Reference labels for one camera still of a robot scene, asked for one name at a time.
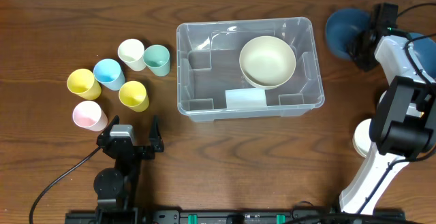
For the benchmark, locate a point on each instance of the yellow cup near bin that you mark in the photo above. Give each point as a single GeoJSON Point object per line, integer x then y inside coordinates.
{"type": "Point", "coordinates": [133, 94]}

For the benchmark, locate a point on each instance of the blue plastic cup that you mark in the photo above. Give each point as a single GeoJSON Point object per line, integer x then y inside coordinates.
{"type": "Point", "coordinates": [109, 73]}

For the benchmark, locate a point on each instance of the cream plastic cup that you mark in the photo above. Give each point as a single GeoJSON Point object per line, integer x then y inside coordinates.
{"type": "Point", "coordinates": [131, 53]}

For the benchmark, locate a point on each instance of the light grey small bowl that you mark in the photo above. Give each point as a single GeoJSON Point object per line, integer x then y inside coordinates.
{"type": "Point", "coordinates": [411, 111]}

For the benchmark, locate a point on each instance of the beige large bowl bottom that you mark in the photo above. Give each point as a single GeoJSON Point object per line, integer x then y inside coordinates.
{"type": "Point", "coordinates": [266, 80]}

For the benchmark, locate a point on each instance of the beige large bowl top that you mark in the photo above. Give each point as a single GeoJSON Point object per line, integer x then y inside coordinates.
{"type": "Point", "coordinates": [268, 54]}

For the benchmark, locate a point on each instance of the yellow cup far left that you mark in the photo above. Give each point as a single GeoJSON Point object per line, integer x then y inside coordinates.
{"type": "Point", "coordinates": [82, 82]}

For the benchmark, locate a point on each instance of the beige large bowl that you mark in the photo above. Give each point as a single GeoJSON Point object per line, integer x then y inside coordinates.
{"type": "Point", "coordinates": [268, 54]}
{"type": "Point", "coordinates": [266, 80]}

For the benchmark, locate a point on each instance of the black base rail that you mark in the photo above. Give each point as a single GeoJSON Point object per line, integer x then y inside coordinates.
{"type": "Point", "coordinates": [176, 217]}

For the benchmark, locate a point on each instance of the clear plastic storage bin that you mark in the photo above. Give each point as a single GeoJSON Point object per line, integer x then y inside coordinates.
{"type": "Point", "coordinates": [208, 65]}

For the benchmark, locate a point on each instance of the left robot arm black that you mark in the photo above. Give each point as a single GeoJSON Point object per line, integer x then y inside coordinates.
{"type": "Point", "coordinates": [116, 186]}

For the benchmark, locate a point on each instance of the dark blue bowl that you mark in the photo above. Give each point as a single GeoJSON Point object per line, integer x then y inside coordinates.
{"type": "Point", "coordinates": [421, 53]}
{"type": "Point", "coordinates": [342, 27]}

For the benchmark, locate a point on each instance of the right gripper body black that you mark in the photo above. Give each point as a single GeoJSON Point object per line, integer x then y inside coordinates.
{"type": "Point", "coordinates": [362, 49]}

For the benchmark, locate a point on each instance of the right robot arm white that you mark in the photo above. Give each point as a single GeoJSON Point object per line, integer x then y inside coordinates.
{"type": "Point", "coordinates": [403, 128]}

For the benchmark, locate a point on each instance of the green plastic cup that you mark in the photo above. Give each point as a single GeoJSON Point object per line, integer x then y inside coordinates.
{"type": "Point", "coordinates": [157, 59]}

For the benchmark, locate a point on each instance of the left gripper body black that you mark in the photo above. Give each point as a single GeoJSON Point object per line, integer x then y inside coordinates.
{"type": "Point", "coordinates": [137, 150]}

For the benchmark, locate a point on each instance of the white small bowl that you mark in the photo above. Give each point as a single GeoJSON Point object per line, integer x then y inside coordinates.
{"type": "Point", "coordinates": [361, 140]}

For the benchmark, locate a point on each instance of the pink plastic cup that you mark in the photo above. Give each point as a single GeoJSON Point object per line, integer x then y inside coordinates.
{"type": "Point", "coordinates": [89, 115]}

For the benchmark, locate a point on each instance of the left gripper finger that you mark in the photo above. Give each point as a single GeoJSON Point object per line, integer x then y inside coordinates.
{"type": "Point", "coordinates": [106, 132]}
{"type": "Point", "coordinates": [154, 135]}

